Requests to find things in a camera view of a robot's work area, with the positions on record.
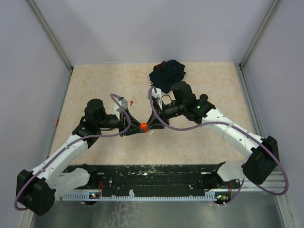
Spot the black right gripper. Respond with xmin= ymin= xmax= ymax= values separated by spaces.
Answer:
xmin=146 ymin=100 xmax=186 ymax=130

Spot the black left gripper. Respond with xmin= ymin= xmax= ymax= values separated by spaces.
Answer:
xmin=97 ymin=109 xmax=145 ymax=137

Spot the orange earbud charging case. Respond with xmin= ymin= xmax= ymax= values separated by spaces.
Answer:
xmin=139 ymin=123 xmax=149 ymax=133

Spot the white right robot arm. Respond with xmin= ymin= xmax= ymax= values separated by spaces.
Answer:
xmin=148 ymin=81 xmax=279 ymax=188

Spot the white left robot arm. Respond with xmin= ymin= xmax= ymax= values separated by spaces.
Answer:
xmin=14 ymin=94 xmax=132 ymax=216

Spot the dark navy folded cloth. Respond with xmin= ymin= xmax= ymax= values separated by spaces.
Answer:
xmin=149 ymin=59 xmax=186 ymax=94

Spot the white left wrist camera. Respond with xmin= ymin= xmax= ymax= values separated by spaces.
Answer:
xmin=114 ymin=96 xmax=128 ymax=117

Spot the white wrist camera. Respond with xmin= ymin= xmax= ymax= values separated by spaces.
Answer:
xmin=114 ymin=96 xmax=128 ymax=117
xmin=152 ymin=87 xmax=162 ymax=110

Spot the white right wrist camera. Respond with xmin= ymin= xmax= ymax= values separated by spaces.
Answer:
xmin=152 ymin=87 xmax=162 ymax=110

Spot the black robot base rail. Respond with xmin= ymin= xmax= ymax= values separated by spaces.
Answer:
xmin=79 ymin=164 xmax=240 ymax=197

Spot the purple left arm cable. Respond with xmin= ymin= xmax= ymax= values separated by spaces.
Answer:
xmin=14 ymin=93 xmax=132 ymax=211

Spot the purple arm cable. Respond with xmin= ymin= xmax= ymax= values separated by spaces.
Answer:
xmin=148 ymin=86 xmax=290 ymax=196
xmin=14 ymin=93 xmax=132 ymax=211

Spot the white cable duct strip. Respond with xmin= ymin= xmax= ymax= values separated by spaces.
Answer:
xmin=61 ymin=191 xmax=228 ymax=202

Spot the aluminium corner post right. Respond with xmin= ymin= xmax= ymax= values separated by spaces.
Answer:
xmin=238 ymin=0 xmax=282 ymax=69

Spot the aluminium corner post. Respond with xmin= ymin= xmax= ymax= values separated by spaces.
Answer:
xmin=26 ymin=0 xmax=74 ymax=73
xmin=238 ymin=0 xmax=282 ymax=69

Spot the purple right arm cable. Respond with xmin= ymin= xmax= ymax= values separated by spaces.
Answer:
xmin=148 ymin=86 xmax=290 ymax=196

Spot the aluminium corner post left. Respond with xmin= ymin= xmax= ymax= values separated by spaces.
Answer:
xmin=26 ymin=0 xmax=74 ymax=73

